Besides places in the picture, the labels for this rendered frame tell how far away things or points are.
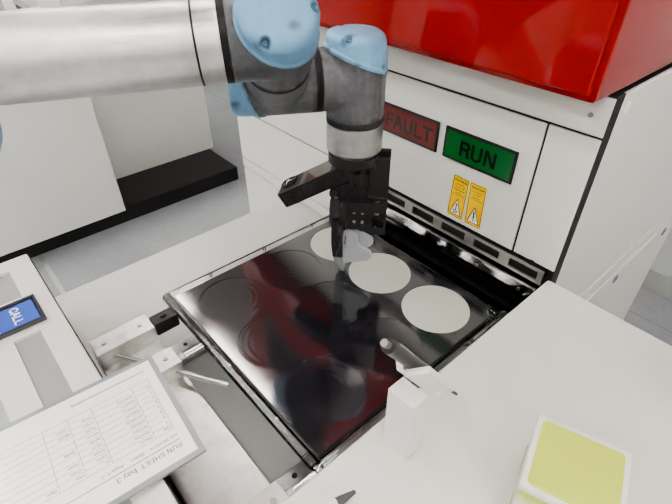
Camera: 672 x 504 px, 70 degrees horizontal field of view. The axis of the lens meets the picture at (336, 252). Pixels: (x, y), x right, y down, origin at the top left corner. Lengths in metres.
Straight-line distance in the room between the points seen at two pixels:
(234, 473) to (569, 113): 0.56
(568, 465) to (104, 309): 0.74
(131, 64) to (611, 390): 0.58
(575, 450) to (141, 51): 0.49
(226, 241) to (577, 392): 0.69
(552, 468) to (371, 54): 0.45
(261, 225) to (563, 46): 0.68
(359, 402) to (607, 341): 0.31
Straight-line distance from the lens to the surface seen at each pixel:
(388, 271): 0.79
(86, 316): 0.92
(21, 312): 0.74
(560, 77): 0.58
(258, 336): 0.69
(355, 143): 0.63
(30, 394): 0.64
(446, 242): 0.80
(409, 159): 0.81
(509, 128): 0.68
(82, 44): 0.48
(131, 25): 0.48
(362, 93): 0.60
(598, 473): 0.47
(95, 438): 0.56
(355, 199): 0.68
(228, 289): 0.77
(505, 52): 0.61
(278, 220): 1.05
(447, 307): 0.74
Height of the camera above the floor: 1.41
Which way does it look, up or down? 38 degrees down
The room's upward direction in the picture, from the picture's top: straight up
